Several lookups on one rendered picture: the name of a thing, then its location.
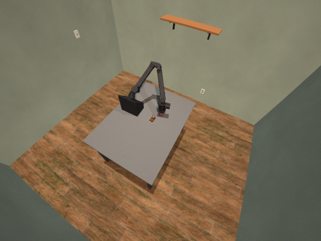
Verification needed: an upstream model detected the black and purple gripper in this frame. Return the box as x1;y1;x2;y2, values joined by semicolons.
157;107;166;115

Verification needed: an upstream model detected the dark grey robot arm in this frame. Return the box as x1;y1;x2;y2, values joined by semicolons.
126;61;171;109

